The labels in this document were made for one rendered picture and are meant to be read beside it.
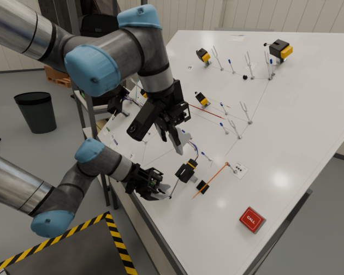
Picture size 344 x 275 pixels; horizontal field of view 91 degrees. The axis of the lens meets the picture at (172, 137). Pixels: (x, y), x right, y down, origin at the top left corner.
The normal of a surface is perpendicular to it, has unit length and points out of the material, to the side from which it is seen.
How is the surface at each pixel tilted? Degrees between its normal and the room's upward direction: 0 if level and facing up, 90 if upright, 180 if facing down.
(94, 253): 0
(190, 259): 46
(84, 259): 0
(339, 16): 90
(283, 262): 0
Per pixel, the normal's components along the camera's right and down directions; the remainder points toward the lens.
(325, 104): -0.54, -0.42
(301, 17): -0.58, 0.37
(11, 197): 0.36, 0.22
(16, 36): 0.58, 0.71
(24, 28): 0.77, 0.42
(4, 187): 0.55, -0.02
